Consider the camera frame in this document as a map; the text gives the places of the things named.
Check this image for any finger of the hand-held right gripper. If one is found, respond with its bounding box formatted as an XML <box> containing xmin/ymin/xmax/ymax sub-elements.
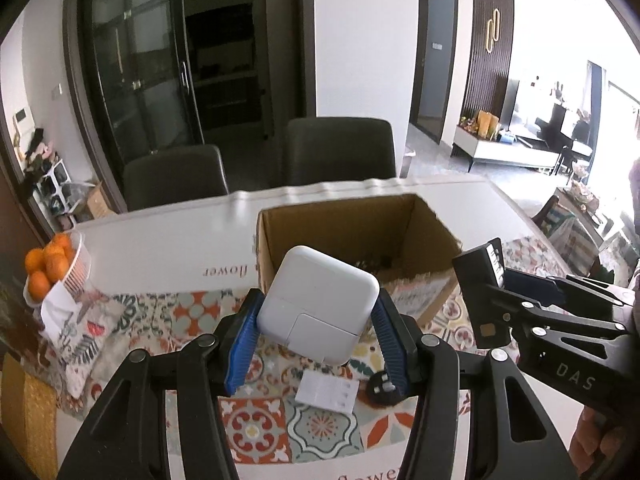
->
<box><xmin>487</xmin><ymin>299</ymin><xmax>630</xmax><ymax>364</ymax></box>
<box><xmin>502</xmin><ymin>267</ymin><xmax>640</xmax><ymax>312</ymax></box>

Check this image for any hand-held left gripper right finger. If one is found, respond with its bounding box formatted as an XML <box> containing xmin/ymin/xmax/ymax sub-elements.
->
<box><xmin>370</xmin><ymin>291</ymin><xmax>571</xmax><ymax>480</ymax></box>

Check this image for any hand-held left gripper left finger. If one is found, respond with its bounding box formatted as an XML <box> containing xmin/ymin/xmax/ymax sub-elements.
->
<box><xmin>57</xmin><ymin>287</ymin><xmax>266</xmax><ymax>480</ymax></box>

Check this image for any white square power adapter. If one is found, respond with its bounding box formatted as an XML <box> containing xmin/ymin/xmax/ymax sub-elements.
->
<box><xmin>256</xmin><ymin>245</ymin><xmax>381</xmax><ymax>366</ymax></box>

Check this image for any brown cardboard box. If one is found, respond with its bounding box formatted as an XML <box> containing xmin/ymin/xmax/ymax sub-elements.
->
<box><xmin>256</xmin><ymin>192</ymin><xmax>463</xmax><ymax>328</ymax></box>

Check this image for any person's right hand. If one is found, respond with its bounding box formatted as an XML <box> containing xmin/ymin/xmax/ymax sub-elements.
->
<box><xmin>569</xmin><ymin>404</ymin><xmax>615</xmax><ymax>480</ymax></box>

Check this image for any black round plug adapter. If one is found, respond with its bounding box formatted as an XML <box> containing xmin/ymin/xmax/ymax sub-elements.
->
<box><xmin>365</xmin><ymin>369</ymin><xmax>417</xmax><ymax>407</ymax></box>

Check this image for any wooden chair with plaid cushion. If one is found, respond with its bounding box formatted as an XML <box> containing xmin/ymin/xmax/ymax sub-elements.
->
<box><xmin>532</xmin><ymin>194</ymin><xmax>602</xmax><ymax>267</ymax></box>

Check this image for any patterned tile table runner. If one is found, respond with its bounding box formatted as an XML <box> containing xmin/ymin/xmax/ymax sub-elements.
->
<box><xmin>50</xmin><ymin>237</ymin><xmax>566</xmax><ymax>467</ymax></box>

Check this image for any white flat rectangular device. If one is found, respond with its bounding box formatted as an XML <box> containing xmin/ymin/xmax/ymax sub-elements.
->
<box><xmin>294</xmin><ymin>371</ymin><xmax>360</xmax><ymax>415</ymax></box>

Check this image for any white television cabinet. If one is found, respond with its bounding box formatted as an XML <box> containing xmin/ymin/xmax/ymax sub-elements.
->
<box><xmin>452</xmin><ymin>125</ymin><xmax>562</xmax><ymax>174</ymax></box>

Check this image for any leaf print tissue pouch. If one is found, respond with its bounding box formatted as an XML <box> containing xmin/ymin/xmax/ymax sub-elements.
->
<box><xmin>40</xmin><ymin>280</ymin><xmax>127</xmax><ymax>401</ymax></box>

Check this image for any television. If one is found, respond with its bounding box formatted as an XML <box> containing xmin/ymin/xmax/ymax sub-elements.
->
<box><xmin>500</xmin><ymin>77</ymin><xmax>592</xmax><ymax>153</ymax></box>

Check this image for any white fruit basket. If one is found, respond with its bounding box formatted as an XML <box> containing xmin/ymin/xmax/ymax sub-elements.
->
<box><xmin>25</xmin><ymin>230</ymin><xmax>94</xmax><ymax>309</ymax></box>

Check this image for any dark dining chair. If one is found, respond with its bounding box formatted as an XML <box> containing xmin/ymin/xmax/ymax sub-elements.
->
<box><xmin>285</xmin><ymin>116</ymin><xmax>399</xmax><ymax>189</ymax></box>
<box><xmin>122</xmin><ymin>144</ymin><xmax>231</xmax><ymax>211</ymax></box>

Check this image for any dark wood slat panel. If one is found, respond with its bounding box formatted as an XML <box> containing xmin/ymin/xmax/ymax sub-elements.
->
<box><xmin>460</xmin><ymin>0</ymin><xmax>516</xmax><ymax>127</ymax></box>

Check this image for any yellow woven box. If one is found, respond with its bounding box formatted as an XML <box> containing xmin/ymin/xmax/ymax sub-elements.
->
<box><xmin>0</xmin><ymin>355</ymin><xmax>59</xmax><ymax>467</ymax></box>

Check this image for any dark room door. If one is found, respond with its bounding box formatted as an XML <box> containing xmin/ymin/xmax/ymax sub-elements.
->
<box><xmin>410</xmin><ymin>0</ymin><xmax>459</xmax><ymax>144</ymax></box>

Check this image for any white shoe shelf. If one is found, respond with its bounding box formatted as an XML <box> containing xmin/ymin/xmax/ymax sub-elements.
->
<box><xmin>32</xmin><ymin>160</ymin><xmax>72</xmax><ymax>222</ymax></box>

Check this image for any dark glass sliding door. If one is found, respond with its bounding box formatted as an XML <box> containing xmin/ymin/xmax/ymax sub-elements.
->
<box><xmin>62</xmin><ymin>0</ymin><xmax>307</xmax><ymax>211</ymax></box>

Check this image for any gold wall ornament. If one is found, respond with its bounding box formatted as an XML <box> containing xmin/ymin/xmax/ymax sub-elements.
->
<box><xmin>485</xmin><ymin>8</ymin><xmax>503</xmax><ymax>54</ymax></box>

